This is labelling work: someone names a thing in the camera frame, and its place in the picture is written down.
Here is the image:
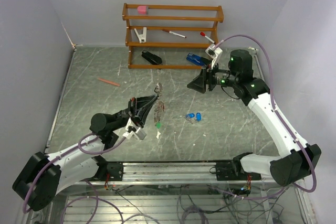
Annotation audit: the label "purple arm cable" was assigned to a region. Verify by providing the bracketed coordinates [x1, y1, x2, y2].
[22, 132, 129, 224]
[214, 34, 317, 200]

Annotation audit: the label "loose cables under table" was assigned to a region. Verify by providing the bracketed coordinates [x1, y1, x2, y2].
[104, 183, 297, 224]

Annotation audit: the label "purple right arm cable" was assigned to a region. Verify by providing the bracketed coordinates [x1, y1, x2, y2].
[214, 34, 317, 200]

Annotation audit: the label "red capped white marker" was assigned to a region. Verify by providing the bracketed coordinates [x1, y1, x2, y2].
[200, 32, 215, 44]

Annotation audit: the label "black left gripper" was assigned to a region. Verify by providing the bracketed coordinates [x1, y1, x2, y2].
[111, 93, 159, 132]

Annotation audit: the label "silver keyring chain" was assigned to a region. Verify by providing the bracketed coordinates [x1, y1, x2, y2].
[152, 82, 166, 124]

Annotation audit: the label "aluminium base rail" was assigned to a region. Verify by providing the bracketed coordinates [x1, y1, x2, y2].
[28, 161, 305, 185]

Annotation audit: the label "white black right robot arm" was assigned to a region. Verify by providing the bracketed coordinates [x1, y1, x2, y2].
[187, 45, 321, 187]

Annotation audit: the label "brown wooden shelf rack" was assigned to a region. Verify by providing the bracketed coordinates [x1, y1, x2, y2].
[122, 3, 224, 69]

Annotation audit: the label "black stapler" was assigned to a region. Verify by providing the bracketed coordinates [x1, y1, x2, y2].
[141, 50, 163, 65]

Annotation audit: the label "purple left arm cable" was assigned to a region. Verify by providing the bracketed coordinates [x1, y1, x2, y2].
[22, 132, 129, 224]

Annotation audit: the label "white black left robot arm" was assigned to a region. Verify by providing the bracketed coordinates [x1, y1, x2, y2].
[12, 94, 159, 214]

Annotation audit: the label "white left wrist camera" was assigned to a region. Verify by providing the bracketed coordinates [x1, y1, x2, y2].
[122, 119, 146, 140]

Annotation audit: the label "pink eraser block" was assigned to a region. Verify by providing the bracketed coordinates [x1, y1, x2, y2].
[137, 5, 148, 15]

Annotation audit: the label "red white marker pen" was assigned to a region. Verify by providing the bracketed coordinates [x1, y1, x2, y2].
[162, 29, 187, 39]

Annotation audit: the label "blue stapler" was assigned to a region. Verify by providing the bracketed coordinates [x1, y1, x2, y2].
[186, 53, 211, 66]

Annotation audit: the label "orange pencil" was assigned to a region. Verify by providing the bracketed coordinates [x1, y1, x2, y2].
[98, 78, 120, 87]

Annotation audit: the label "white plastic clip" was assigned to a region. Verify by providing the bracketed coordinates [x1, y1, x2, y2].
[133, 27, 147, 44]

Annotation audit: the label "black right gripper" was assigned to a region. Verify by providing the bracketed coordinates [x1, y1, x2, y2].
[187, 59, 239, 93]

